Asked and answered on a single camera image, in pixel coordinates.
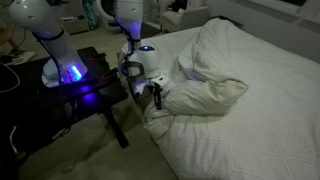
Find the white round appliance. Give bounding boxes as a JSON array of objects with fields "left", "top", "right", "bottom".
[{"left": 97, "top": 0, "right": 127, "bottom": 32}]

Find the white duvet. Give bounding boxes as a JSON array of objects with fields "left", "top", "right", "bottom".
[{"left": 162, "top": 18, "right": 249, "bottom": 116}]

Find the dark floor mat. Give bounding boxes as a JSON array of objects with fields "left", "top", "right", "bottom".
[{"left": 140, "top": 23, "right": 161, "bottom": 39}]

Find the white armchair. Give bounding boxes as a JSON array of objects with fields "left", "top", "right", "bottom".
[{"left": 160, "top": 0, "right": 209, "bottom": 32}]

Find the white cable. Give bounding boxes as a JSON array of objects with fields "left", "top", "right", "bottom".
[{"left": 0, "top": 61, "right": 22, "bottom": 95}]

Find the white quilted mattress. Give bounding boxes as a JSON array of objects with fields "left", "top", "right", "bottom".
[{"left": 152, "top": 29, "right": 320, "bottom": 180}]

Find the black robot table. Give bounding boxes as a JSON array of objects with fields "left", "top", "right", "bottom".
[{"left": 1, "top": 47, "right": 129, "bottom": 154}]

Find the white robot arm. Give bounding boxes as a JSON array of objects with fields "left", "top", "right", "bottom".
[{"left": 9, "top": 0, "right": 169, "bottom": 109}]

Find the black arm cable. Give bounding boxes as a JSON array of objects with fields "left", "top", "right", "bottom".
[{"left": 113, "top": 0, "right": 146, "bottom": 104}]

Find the white bed sheet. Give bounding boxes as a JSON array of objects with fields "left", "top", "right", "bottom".
[{"left": 118, "top": 28, "right": 199, "bottom": 139}]

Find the black table clamp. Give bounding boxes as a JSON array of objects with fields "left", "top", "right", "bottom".
[{"left": 89, "top": 53, "right": 118, "bottom": 80}]

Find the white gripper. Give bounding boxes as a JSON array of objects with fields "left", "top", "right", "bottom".
[{"left": 134, "top": 68, "right": 174, "bottom": 110}]

